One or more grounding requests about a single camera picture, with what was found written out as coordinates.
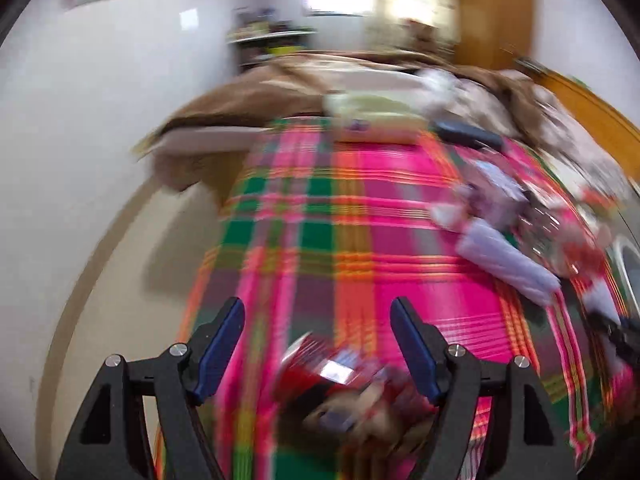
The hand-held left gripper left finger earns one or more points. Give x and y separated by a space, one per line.
220 355

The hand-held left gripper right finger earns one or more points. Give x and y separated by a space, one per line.
415 355

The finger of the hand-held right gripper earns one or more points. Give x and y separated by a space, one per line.
617 332

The white plastic basket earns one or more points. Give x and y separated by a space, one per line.
627 265

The red snack packet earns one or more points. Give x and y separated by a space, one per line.
305 370

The white red floral box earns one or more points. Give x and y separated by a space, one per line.
580 245

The purple carton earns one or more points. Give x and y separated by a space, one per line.
505 255

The pink plaid blanket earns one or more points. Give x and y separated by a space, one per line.
350 210

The pale purple packet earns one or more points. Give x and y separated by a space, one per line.
492 180

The blue glasses case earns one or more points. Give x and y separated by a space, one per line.
465 132

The wooden headboard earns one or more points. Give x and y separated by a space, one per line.
595 105

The pale tissue pack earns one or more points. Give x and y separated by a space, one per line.
370 107

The brown blanket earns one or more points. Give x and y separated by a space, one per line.
260 90

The pale floral quilt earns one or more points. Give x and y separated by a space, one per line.
480 95

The brown teddy bear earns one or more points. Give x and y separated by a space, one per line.
422 32

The wooden wardrobe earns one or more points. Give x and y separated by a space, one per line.
495 10

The cluttered wall shelf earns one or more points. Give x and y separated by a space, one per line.
265 35

